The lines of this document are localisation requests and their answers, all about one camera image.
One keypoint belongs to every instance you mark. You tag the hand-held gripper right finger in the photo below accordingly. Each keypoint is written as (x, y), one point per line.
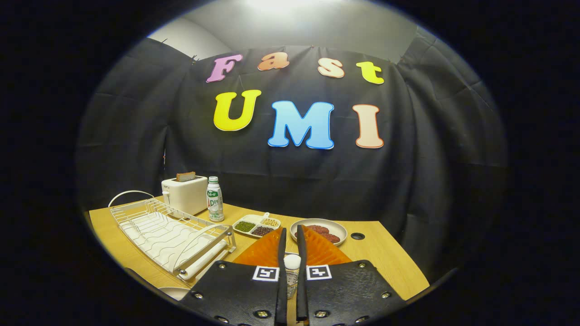
(349, 290)

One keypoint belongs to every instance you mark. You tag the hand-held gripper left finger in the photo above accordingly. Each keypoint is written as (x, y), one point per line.
(235, 290)

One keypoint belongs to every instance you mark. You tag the beige round plate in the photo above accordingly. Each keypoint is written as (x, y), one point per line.
(176, 293)

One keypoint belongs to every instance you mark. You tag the beige plate with meat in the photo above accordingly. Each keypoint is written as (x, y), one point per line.
(340, 228)

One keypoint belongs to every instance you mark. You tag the white divided dish with beans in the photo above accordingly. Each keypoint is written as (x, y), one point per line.
(256, 226)

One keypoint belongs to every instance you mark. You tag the red meat slices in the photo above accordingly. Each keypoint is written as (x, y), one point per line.
(328, 236)

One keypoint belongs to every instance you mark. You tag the white green label bottle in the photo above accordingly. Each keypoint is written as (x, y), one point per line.
(215, 201)

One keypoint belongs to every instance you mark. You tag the white toaster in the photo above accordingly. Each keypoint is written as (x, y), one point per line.
(186, 197)

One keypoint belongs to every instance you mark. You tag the black backdrop cloth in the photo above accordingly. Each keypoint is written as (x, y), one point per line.
(408, 181)

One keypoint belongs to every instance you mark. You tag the brown bread slice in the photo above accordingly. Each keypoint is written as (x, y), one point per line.
(186, 176)

